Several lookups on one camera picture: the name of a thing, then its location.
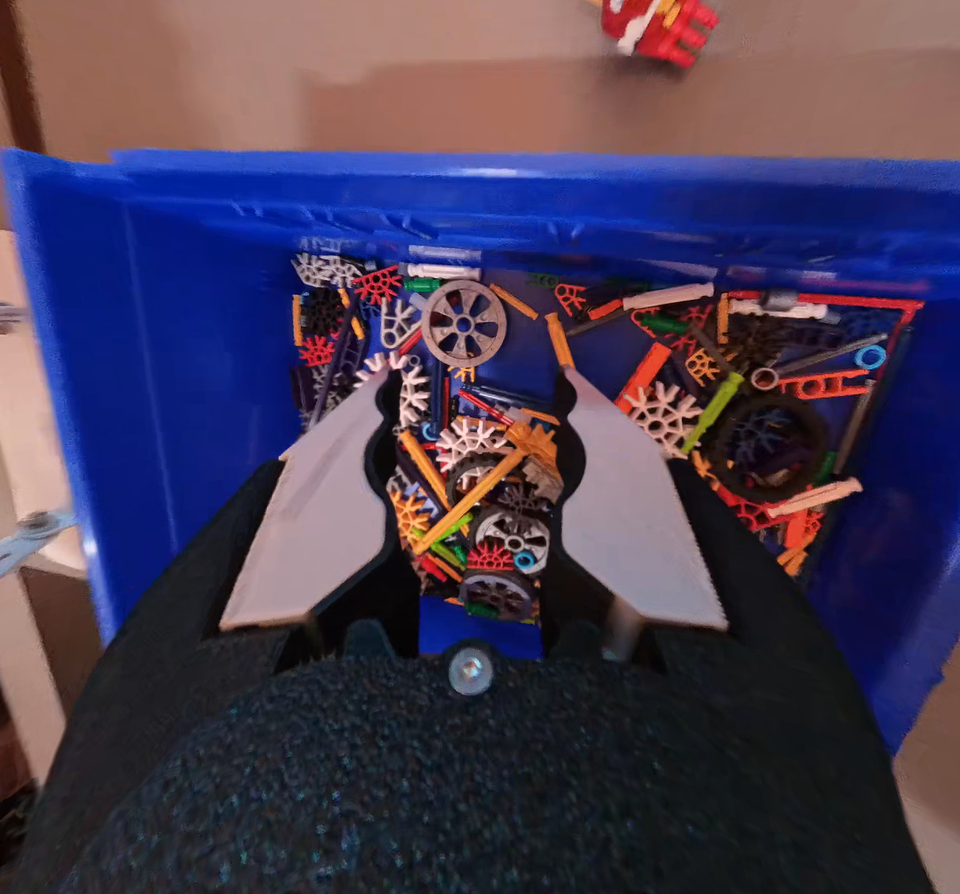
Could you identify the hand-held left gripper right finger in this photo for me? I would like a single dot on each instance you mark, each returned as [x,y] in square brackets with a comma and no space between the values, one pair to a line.
[637,534]

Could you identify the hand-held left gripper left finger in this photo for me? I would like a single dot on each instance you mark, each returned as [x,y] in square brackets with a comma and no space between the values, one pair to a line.
[315,519]

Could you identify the pile of colourful toy pieces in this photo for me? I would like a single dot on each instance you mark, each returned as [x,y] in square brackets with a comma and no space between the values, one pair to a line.
[675,384]

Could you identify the blue plastic parts bin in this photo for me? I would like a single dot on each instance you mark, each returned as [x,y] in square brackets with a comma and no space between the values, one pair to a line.
[150,309]

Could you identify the red yellow toy foot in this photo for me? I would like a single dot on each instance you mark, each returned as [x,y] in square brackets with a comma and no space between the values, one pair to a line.
[660,1]

